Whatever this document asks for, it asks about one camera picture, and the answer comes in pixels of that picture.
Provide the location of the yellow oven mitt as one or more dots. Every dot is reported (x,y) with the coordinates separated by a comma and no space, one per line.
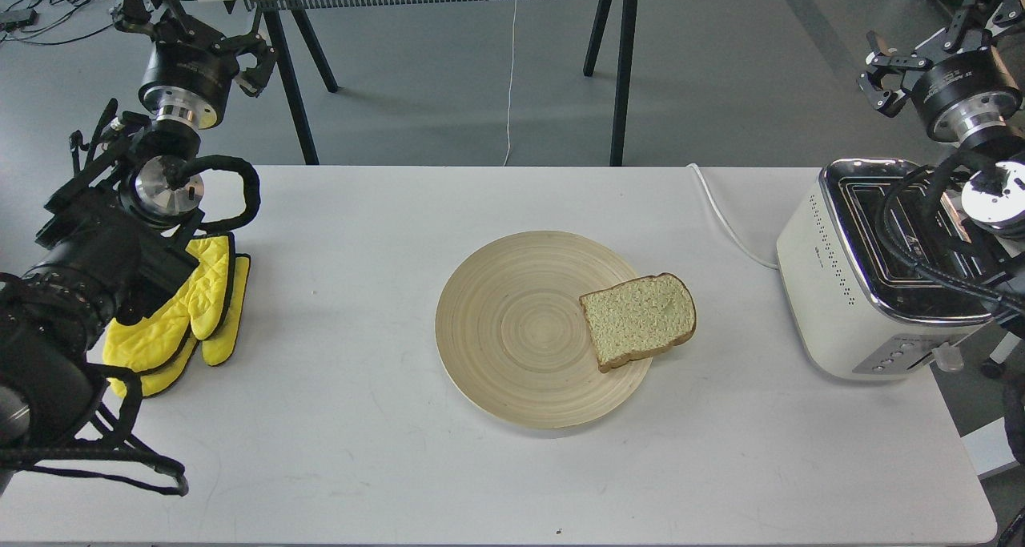
(196,310)
(216,350)

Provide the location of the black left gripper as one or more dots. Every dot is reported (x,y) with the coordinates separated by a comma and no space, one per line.
(193,61)

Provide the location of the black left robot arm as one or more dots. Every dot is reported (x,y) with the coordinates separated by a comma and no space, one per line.
(116,247)

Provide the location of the cream white toaster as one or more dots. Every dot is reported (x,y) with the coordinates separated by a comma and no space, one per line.
(863,314)

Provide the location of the yellow oven mitt top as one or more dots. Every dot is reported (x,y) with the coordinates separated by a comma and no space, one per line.
(196,310)

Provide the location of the yellow oven mitt bottom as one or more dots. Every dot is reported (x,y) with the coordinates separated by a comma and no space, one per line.
(216,350)

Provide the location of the slice of bread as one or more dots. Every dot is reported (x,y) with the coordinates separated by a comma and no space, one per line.
(638,319)

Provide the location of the round wooden plate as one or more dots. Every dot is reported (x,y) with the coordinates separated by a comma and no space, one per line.
(513,337)

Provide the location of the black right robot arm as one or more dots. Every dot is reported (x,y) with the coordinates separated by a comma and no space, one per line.
(989,177)

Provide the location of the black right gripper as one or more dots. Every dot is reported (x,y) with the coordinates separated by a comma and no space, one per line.
(960,97)

